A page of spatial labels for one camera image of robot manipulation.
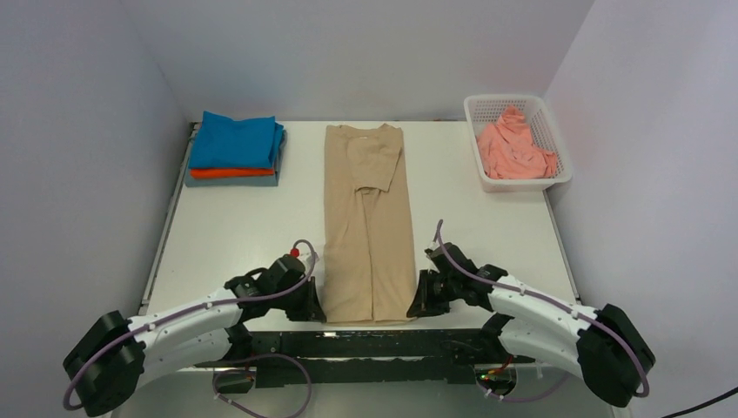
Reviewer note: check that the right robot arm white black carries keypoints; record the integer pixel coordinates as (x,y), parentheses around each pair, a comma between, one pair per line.
(601,346)

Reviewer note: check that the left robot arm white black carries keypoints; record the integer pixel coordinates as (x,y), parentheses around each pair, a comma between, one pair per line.
(118,356)

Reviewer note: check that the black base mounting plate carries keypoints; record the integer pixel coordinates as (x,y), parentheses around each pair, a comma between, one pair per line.
(454,356)

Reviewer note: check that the white plastic laundry basket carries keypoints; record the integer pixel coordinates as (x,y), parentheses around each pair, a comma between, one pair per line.
(483,109)

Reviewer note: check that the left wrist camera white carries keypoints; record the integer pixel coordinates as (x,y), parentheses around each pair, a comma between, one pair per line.
(302,251)

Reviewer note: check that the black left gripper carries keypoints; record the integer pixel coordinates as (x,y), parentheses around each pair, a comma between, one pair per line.
(311,309)

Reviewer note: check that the folded orange t shirt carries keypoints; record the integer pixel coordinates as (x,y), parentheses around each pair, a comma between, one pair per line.
(223,173)

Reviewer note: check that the pink t shirt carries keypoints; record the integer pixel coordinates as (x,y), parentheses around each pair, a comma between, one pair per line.
(507,149)

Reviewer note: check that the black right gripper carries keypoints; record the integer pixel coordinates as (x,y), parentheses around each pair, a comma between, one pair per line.
(424,304)

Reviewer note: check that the beige t shirt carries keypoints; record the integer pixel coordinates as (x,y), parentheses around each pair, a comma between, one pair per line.
(370,273)

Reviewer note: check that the folded blue t shirt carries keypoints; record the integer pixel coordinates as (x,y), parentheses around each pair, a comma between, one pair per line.
(225,143)

